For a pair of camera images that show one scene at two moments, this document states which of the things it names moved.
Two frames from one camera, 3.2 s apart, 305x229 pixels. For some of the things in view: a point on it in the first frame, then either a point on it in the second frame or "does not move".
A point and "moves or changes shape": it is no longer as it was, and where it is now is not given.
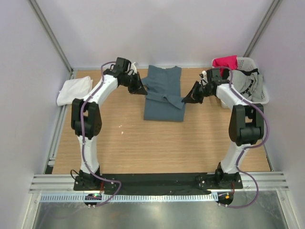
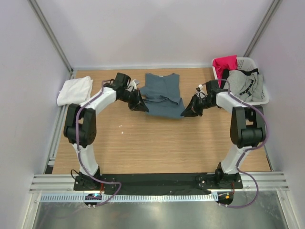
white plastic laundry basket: (247, 63) does not move
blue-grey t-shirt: (163, 102) moves or changes shape
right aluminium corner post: (261, 28) does not move
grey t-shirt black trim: (249, 82) does not move
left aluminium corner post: (53, 37) does not move
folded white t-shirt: (76, 88) does not move
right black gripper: (192, 97) → (192, 109)
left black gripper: (139, 90) → (141, 106)
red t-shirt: (229, 62) does not move
